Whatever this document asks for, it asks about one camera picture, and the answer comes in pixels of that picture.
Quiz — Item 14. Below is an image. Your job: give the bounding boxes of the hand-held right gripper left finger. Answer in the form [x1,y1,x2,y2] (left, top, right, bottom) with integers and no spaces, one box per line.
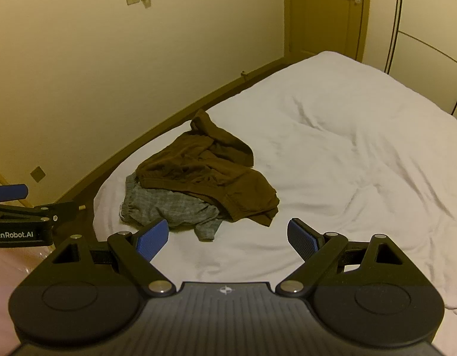
[39,218,177,299]

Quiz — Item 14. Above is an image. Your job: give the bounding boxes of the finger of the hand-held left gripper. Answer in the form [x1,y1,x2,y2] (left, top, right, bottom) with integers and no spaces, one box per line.
[0,183,29,203]
[0,200,80,224]

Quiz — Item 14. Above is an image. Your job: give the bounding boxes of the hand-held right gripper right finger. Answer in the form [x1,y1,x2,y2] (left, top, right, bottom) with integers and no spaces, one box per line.
[275,218,418,299]

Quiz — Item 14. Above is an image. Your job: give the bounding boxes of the brown pants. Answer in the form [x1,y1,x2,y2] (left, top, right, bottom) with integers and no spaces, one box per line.
[135,109,280,227]

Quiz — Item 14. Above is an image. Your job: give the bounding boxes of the thin wooden stick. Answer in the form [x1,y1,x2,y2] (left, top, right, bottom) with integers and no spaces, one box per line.
[0,164,29,207]

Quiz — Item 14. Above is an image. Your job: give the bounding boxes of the grey plaid garment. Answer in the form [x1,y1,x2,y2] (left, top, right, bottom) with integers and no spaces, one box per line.
[119,172,223,241]

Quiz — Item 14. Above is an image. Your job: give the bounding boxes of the white bed duvet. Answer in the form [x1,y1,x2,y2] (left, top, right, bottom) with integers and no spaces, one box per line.
[93,50,457,356]

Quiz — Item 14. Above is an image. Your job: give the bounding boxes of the wooden door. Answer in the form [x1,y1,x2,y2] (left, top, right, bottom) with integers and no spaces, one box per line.
[286,0,372,63]

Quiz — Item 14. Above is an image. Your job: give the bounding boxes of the cream panelled wardrobe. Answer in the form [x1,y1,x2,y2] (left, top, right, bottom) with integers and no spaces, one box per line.
[362,0,457,125]

